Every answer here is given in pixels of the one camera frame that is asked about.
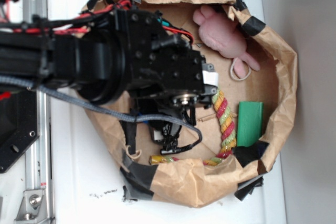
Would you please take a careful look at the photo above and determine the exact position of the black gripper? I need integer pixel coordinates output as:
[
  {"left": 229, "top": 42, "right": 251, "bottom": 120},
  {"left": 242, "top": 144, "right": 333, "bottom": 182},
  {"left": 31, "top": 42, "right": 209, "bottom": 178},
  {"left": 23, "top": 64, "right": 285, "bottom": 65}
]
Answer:
[{"left": 113, "top": 9, "right": 217, "bottom": 108}]

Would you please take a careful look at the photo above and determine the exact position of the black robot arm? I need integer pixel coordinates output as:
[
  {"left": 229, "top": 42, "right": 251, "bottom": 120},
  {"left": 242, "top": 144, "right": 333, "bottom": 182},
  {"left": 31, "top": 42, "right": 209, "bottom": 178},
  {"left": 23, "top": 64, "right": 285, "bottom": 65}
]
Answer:
[{"left": 1, "top": 9, "right": 218, "bottom": 107}]

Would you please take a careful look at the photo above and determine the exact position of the pink plush bunny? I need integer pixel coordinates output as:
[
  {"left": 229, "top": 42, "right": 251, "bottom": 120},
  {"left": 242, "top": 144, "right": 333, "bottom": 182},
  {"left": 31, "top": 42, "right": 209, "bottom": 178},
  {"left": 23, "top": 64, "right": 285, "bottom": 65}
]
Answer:
[{"left": 193, "top": 5, "right": 260, "bottom": 80}]

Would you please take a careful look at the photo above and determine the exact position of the green rectangular block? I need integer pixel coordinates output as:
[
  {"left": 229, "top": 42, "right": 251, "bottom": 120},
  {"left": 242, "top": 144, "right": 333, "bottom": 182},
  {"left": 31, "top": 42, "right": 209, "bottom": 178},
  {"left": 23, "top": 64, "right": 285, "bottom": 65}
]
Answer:
[{"left": 237, "top": 101, "right": 264, "bottom": 147}]

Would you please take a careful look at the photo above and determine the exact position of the brown paper bag bin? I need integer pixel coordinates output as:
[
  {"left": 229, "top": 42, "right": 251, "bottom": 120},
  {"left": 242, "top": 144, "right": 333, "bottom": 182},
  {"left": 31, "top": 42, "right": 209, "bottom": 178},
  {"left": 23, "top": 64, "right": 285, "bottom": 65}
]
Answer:
[{"left": 86, "top": 0, "right": 297, "bottom": 207}]

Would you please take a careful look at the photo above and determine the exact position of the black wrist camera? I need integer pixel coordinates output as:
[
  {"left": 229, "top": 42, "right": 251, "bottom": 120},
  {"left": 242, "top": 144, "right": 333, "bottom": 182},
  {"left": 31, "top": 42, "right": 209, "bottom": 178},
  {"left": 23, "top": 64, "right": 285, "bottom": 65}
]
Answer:
[{"left": 149, "top": 120, "right": 182, "bottom": 155}]

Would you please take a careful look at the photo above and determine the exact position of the multicolour twisted rope toy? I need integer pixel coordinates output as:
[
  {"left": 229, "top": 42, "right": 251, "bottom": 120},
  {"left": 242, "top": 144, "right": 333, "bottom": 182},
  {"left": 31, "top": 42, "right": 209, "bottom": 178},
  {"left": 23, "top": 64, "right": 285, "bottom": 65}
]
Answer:
[{"left": 149, "top": 87, "right": 237, "bottom": 167}]

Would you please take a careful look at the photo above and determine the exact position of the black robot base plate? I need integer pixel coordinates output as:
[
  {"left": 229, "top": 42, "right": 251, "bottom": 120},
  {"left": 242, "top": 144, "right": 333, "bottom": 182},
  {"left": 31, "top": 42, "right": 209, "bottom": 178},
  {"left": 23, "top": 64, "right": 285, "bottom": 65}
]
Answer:
[{"left": 1, "top": 91, "right": 38, "bottom": 174}]

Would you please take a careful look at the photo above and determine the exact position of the aluminium extrusion rail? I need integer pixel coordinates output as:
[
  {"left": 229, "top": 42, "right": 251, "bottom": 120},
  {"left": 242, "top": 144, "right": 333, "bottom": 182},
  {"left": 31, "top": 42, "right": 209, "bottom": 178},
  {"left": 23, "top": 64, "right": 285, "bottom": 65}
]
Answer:
[{"left": 23, "top": 0, "right": 55, "bottom": 223}]

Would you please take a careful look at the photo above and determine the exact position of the grey braided cable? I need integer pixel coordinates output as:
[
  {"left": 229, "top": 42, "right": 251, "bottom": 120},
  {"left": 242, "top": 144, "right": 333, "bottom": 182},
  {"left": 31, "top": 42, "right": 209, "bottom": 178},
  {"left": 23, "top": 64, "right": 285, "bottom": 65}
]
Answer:
[{"left": 0, "top": 74, "right": 203, "bottom": 154}]

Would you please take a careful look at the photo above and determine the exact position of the metal corner bracket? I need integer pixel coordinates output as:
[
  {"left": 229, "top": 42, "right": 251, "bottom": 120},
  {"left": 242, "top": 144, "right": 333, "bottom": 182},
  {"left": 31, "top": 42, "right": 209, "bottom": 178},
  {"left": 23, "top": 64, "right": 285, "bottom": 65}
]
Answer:
[{"left": 14, "top": 189, "right": 47, "bottom": 223}]

